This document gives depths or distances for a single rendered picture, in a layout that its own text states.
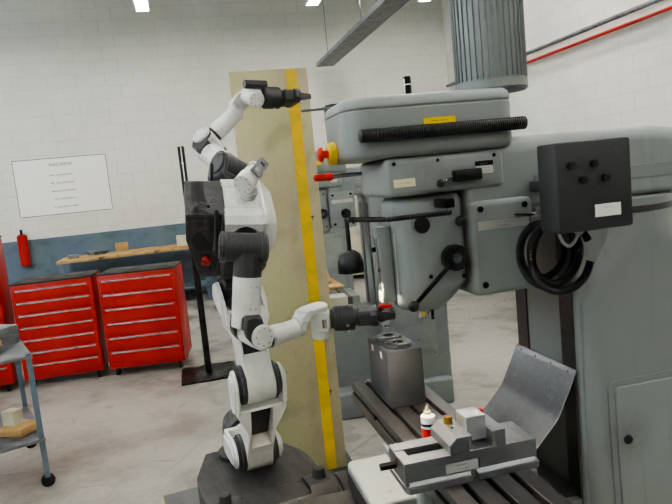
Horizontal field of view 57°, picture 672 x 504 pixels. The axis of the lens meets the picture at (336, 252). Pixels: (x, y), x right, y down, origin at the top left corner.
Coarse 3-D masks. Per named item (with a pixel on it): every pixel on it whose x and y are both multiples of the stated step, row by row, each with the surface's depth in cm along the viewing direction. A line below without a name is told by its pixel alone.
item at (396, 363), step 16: (384, 336) 212; (400, 336) 211; (384, 352) 198; (400, 352) 197; (416, 352) 199; (384, 368) 201; (400, 368) 198; (416, 368) 199; (384, 384) 203; (400, 384) 198; (416, 384) 200; (384, 400) 206; (400, 400) 199; (416, 400) 200
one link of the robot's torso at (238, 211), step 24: (192, 192) 206; (216, 192) 207; (264, 192) 213; (192, 216) 197; (216, 216) 194; (240, 216) 199; (264, 216) 201; (192, 240) 203; (216, 240) 200; (216, 264) 211; (264, 264) 218
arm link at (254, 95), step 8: (248, 80) 247; (256, 80) 249; (264, 80) 251; (248, 88) 249; (256, 88) 250; (264, 88) 251; (240, 96) 252; (248, 96) 246; (256, 96) 246; (264, 96) 251; (272, 96) 251; (248, 104) 248; (256, 104) 247; (264, 104) 252
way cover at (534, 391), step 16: (528, 352) 195; (512, 368) 200; (528, 368) 192; (544, 368) 185; (560, 368) 178; (512, 384) 197; (528, 384) 189; (544, 384) 182; (560, 384) 176; (496, 400) 199; (512, 400) 193; (528, 400) 186; (544, 400) 180; (560, 400) 173; (496, 416) 194; (512, 416) 188; (528, 416) 182; (544, 416) 177; (528, 432) 178; (544, 432) 172
